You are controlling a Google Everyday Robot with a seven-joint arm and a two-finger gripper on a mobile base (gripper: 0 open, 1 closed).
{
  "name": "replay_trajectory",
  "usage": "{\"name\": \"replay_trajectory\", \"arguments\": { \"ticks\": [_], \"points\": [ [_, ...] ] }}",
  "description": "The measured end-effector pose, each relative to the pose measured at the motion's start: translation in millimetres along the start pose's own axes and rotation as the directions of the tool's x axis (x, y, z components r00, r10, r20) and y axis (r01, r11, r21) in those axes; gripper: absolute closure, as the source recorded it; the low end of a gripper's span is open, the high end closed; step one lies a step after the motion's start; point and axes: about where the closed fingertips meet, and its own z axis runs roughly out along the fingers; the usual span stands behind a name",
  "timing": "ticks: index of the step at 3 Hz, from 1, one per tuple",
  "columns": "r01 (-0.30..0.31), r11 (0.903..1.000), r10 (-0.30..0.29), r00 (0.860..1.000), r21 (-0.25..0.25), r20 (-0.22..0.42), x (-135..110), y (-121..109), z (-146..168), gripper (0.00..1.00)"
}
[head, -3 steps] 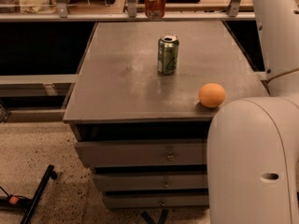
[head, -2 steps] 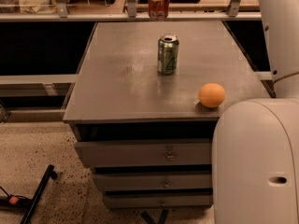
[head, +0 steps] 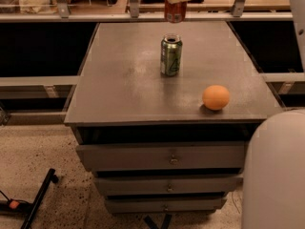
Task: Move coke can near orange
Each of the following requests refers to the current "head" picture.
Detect red coke can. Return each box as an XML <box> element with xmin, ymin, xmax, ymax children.
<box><xmin>164</xmin><ymin>0</ymin><xmax>187</xmax><ymax>23</ymax></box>

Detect black stand leg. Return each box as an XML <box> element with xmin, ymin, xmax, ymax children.
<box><xmin>20</xmin><ymin>168</ymin><xmax>59</xmax><ymax>229</ymax></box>

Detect metal shelf rail frame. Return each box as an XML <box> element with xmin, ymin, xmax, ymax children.
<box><xmin>0</xmin><ymin>0</ymin><xmax>293</xmax><ymax>23</ymax></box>

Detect middle grey drawer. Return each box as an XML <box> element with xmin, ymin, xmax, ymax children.
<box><xmin>94</xmin><ymin>175</ymin><xmax>242</xmax><ymax>196</ymax></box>

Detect bottom grey drawer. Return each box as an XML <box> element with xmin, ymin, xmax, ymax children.
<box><xmin>105</xmin><ymin>198</ymin><xmax>226</xmax><ymax>214</ymax></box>

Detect top grey drawer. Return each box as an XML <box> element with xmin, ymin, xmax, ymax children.
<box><xmin>76</xmin><ymin>142</ymin><xmax>245</xmax><ymax>171</ymax></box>

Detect orange clip on cable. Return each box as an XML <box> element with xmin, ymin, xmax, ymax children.
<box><xmin>9</xmin><ymin>200</ymin><xmax>19</xmax><ymax>209</ymax></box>

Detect orange fruit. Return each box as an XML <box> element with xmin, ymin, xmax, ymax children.
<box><xmin>202</xmin><ymin>85</ymin><xmax>230</xmax><ymax>111</ymax></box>

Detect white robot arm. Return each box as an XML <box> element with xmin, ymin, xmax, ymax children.
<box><xmin>241</xmin><ymin>109</ymin><xmax>305</xmax><ymax>229</ymax></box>

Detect grey drawer cabinet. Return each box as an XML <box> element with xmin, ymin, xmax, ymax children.
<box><xmin>65</xmin><ymin>22</ymin><xmax>281</xmax><ymax>201</ymax></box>

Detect green soda can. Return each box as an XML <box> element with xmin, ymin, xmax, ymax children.
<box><xmin>160</xmin><ymin>33</ymin><xmax>182</xmax><ymax>76</ymax></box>

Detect grey drawer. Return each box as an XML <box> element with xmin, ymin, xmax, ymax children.
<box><xmin>76</xmin><ymin>142</ymin><xmax>245</xmax><ymax>171</ymax></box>
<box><xmin>94</xmin><ymin>175</ymin><xmax>242</xmax><ymax>196</ymax></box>
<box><xmin>105</xmin><ymin>198</ymin><xmax>226</xmax><ymax>214</ymax></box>

